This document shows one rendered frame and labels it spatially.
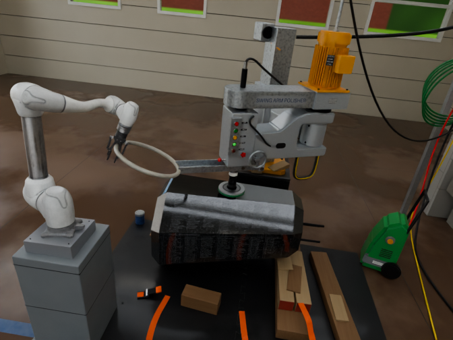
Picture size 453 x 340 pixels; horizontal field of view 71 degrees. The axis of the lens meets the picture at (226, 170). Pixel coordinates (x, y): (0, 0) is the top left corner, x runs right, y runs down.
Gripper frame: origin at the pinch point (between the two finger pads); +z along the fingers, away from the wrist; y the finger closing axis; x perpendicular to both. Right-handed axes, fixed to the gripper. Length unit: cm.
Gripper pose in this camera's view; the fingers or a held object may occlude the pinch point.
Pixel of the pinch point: (112, 156)
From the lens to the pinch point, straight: 236.9
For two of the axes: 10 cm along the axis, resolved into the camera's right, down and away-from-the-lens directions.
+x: -0.8, -3.7, 9.3
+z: -4.5, 8.4, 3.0
